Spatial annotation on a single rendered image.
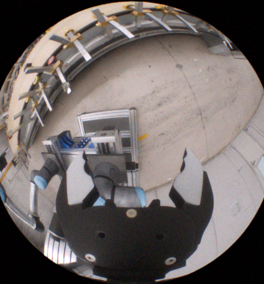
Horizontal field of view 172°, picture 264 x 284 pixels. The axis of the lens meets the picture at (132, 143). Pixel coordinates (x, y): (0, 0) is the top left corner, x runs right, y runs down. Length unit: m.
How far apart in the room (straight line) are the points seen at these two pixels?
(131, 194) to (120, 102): 1.25
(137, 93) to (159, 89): 0.33
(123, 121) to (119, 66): 0.84
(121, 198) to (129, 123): 1.03
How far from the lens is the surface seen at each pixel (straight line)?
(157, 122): 1.53
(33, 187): 0.89
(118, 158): 0.50
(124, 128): 1.31
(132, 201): 0.41
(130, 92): 1.43
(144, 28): 1.00
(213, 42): 2.43
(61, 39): 0.69
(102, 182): 0.45
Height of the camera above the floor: 1.43
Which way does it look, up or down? 61 degrees down
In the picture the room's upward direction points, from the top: 177 degrees counter-clockwise
